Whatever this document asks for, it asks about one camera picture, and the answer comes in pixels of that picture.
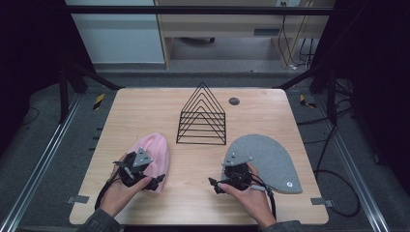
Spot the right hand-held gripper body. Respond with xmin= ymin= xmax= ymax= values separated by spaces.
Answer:
xmin=221 ymin=153 xmax=256 ymax=191

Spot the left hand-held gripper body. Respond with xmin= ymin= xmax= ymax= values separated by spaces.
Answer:
xmin=112 ymin=146 xmax=154 ymax=189

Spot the pink beanie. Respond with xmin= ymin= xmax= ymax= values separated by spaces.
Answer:
xmin=126 ymin=132 xmax=171 ymax=194

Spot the grey beanie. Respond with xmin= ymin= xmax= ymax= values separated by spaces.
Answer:
xmin=220 ymin=133 xmax=304 ymax=195

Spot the black wire rack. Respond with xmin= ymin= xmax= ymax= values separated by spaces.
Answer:
xmin=175 ymin=81 xmax=227 ymax=146

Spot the person's right hand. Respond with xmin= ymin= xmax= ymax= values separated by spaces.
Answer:
xmin=217 ymin=161 xmax=278 ymax=231

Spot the person's left hand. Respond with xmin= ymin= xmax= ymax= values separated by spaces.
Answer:
xmin=99 ymin=153 xmax=153 ymax=218

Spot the yellow black hazard tape strip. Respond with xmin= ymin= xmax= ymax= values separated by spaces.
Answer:
xmin=299 ymin=94 xmax=317 ymax=109

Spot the white partition panel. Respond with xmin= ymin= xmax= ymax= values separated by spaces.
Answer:
xmin=65 ymin=0 xmax=166 ymax=65

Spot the black curtain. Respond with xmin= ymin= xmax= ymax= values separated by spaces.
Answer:
xmin=309 ymin=0 xmax=410 ymax=196
xmin=0 ymin=0 xmax=97 ymax=157

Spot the light wooden desk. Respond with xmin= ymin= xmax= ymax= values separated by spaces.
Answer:
xmin=153 ymin=0 xmax=337 ymax=71

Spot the black metal crossbar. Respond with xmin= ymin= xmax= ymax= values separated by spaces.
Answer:
xmin=66 ymin=5 xmax=336 ymax=15

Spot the right hand-held gripper cable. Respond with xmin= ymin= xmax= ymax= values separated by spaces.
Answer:
xmin=249 ymin=173 xmax=278 ymax=221

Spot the hand-held gripper cable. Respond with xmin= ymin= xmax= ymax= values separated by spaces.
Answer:
xmin=94 ymin=172 xmax=122 ymax=212
xmin=249 ymin=173 xmax=278 ymax=221

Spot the left hand-held gripper cable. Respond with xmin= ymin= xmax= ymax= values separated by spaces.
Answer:
xmin=94 ymin=172 xmax=122 ymax=212

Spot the yellow-handled tool on floor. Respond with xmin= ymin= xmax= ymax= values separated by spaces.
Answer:
xmin=93 ymin=93 xmax=106 ymax=111

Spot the grey table edge bracket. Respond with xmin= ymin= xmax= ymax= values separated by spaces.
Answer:
xmin=310 ymin=197 xmax=335 ymax=208
xmin=65 ymin=194 xmax=91 ymax=205

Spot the black metal frame strut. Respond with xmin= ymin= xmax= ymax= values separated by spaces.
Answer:
xmin=278 ymin=63 xmax=338 ymax=126
xmin=57 ymin=60 xmax=126 ymax=125

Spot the aluminium floor rail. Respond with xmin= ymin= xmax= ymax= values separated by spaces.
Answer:
xmin=313 ymin=93 xmax=392 ymax=232
xmin=0 ymin=93 xmax=84 ymax=232

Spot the thin black floor cable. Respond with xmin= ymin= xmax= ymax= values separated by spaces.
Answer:
xmin=20 ymin=105 xmax=41 ymax=128

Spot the long looped black floor cable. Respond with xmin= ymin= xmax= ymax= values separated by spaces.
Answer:
xmin=313 ymin=124 xmax=362 ymax=218

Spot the black cable bundle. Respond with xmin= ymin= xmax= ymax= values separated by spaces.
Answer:
xmin=299 ymin=37 xmax=316 ymax=63

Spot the black hanging cable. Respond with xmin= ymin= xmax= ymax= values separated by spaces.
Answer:
xmin=278 ymin=1 xmax=298 ymax=70

